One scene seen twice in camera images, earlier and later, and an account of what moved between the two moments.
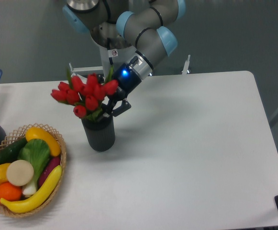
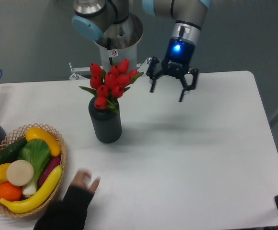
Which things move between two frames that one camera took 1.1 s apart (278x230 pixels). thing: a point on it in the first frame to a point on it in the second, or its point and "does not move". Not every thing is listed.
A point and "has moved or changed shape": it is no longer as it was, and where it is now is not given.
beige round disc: (20, 173) does not move
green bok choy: (37, 152) does not move
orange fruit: (7, 190) does not move
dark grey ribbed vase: (101, 134) to (106, 122)
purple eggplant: (52, 163) does not move
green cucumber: (9, 154) does not move
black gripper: (127, 81) to (178, 58)
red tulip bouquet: (87, 95) has moved or changed shape
